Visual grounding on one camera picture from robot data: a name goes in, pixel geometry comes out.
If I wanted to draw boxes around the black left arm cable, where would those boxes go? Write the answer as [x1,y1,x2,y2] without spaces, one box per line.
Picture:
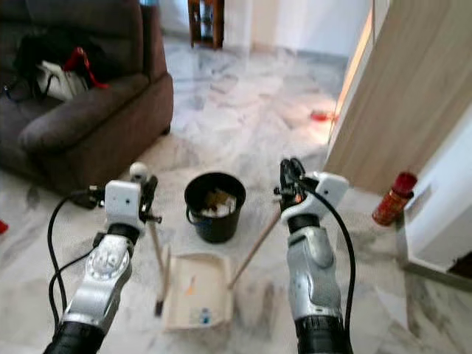
[46,188,108,347]

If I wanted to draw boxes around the black plastic bucket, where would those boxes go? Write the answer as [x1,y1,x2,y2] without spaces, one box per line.
[184,172,248,245]

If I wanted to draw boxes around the cream long-handled dustpan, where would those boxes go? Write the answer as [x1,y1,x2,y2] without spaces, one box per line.
[129,162,235,331]

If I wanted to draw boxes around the small red floor object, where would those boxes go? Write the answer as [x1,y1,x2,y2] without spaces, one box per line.
[310,110,336,123]

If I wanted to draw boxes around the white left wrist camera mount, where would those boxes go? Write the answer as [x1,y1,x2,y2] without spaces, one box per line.
[104,179,145,229]

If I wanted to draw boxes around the dark grey fabric sofa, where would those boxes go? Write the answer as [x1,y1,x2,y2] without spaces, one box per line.
[0,0,175,196]

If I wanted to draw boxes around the wooden broom handle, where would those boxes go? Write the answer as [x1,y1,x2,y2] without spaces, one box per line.
[227,209,285,290]

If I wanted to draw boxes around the crumpled paper rubbish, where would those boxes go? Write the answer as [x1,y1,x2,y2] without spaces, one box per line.
[201,190,238,218]

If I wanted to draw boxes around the black bag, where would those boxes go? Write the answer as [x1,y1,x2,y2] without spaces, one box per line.
[4,29,108,100]

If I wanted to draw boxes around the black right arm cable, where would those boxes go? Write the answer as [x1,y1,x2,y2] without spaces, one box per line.
[302,181,356,333]

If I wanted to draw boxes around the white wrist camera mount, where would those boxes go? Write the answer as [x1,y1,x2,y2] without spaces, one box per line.
[284,171,350,218]
[104,179,145,229]

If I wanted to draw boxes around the red spray can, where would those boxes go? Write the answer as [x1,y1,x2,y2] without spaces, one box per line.
[372,171,418,226]

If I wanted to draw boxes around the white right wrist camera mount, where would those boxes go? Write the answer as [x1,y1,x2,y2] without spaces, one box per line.
[284,171,350,218]

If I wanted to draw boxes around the brown wooden stool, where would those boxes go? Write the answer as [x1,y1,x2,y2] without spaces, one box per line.
[188,0,226,51]

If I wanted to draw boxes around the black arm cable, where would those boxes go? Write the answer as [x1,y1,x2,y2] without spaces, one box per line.
[46,188,108,347]
[302,181,356,333]

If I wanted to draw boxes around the light wooden door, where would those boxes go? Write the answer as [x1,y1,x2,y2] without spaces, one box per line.
[324,0,472,194]

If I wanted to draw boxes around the white bag with red strap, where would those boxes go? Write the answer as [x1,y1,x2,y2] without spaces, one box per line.
[38,46,109,102]

